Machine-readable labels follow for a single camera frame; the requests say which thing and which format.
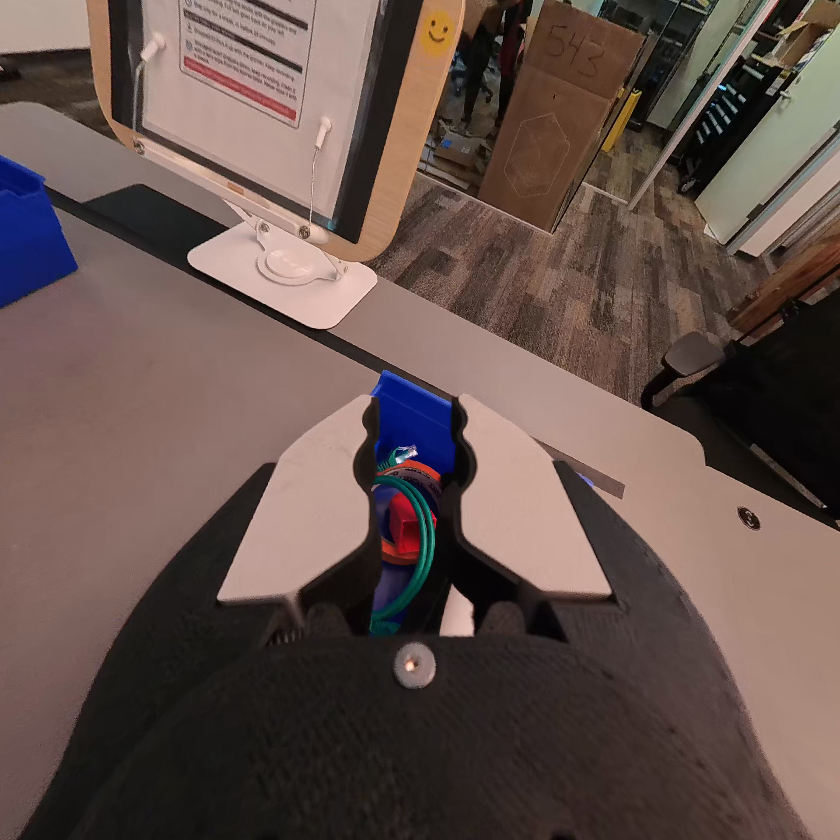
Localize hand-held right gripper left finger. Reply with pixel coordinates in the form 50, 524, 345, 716
217, 394, 383, 636

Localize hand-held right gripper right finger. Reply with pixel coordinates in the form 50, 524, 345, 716
441, 394, 616, 636

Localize green ethernet cable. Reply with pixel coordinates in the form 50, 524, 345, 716
369, 445, 438, 636

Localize orange tape roll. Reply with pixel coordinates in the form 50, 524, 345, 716
375, 459, 446, 565

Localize red plastic block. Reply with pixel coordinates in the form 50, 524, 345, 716
387, 492, 422, 553

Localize white stand base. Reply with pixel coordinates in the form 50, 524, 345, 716
187, 220, 379, 331

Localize black mesh office chair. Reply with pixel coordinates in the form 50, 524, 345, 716
640, 308, 840, 529

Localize flat cardboard scraps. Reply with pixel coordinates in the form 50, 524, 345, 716
430, 118, 493, 193

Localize framed instruction sign board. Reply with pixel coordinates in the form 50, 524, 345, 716
85, 0, 467, 263

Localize tall cardboard box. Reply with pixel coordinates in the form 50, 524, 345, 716
477, 0, 648, 235

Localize black tool cabinet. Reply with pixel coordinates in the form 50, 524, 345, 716
678, 56, 765, 196

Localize white door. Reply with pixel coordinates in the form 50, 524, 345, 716
694, 26, 840, 258

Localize yellow smiley sticker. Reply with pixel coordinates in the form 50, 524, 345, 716
420, 8, 458, 58

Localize wooden post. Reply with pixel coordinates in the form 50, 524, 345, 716
727, 233, 840, 339

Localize yellow black post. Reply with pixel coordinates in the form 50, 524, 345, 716
600, 88, 642, 155

